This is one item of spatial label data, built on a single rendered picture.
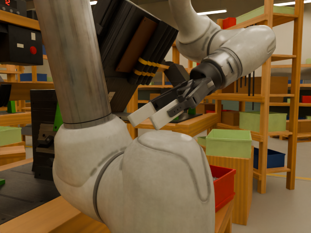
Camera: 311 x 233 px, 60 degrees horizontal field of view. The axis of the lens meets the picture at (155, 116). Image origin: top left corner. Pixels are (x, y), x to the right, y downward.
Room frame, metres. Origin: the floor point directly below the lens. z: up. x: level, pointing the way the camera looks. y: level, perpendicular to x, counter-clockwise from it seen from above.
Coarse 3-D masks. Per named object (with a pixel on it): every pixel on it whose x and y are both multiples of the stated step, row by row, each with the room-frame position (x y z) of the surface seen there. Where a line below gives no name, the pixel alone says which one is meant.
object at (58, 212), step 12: (48, 204) 0.77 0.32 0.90; (60, 204) 0.77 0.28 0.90; (24, 216) 0.69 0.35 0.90; (36, 216) 0.69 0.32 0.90; (48, 216) 0.69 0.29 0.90; (60, 216) 0.69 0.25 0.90; (72, 216) 0.69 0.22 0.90; (84, 216) 0.73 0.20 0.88; (0, 228) 0.63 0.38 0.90; (12, 228) 0.63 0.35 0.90; (24, 228) 0.63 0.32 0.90; (36, 228) 0.63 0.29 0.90; (48, 228) 0.63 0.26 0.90; (60, 228) 0.65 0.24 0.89; (72, 228) 0.68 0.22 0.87; (84, 228) 0.73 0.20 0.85; (96, 228) 0.78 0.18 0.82; (108, 228) 0.83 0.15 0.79
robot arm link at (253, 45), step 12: (216, 36) 0.73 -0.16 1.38; (228, 36) 0.69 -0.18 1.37; (240, 36) 0.67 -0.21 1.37; (252, 36) 0.66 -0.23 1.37; (264, 36) 0.67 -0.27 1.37; (216, 48) 0.71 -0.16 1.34; (228, 48) 0.65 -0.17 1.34; (240, 48) 0.65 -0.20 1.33; (252, 48) 0.65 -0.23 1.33; (264, 48) 0.66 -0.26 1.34; (240, 60) 0.64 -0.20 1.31; (252, 60) 0.65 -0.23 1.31; (264, 60) 0.68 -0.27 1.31
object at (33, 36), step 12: (0, 36) 1.11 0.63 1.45; (12, 36) 1.11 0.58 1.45; (24, 36) 1.16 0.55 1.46; (36, 36) 1.22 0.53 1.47; (0, 48) 1.12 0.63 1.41; (12, 48) 1.11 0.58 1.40; (24, 48) 1.16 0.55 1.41; (36, 48) 1.22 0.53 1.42; (0, 60) 1.12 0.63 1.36; (12, 60) 1.11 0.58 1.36; (24, 60) 1.16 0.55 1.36; (36, 60) 1.21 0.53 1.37
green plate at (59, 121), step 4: (56, 108) 1.10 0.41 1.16; (56, 112) 1.10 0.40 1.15; (60, 112) 1.09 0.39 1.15; (56, 116) 1.09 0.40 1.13; (60, 116) 1.08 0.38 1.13; (56, 120) 1.09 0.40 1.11; (60, 120) 1.08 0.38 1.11; (56, 124) 1.08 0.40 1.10; (60, 124) 1.07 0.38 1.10; (56, 128) 1.08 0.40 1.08
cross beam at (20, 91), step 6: (0, 84) 1.26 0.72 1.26; (12, 84) 1.32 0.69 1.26; (18, 84) 1.35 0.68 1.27; (24, 84) 1.38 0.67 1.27; (30, 84) 1.41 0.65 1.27; (36, 84) 1.45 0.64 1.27; (42, 84) 1.48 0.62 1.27; (48, 84) 1.52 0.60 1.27; (12, 90) 1.32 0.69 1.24; (18, 90) 1.34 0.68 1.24; (24, 90) 1.38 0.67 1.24; (12, 96) 1.32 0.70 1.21; (18, 96) 1.34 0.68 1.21; (24, 96) 1.38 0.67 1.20
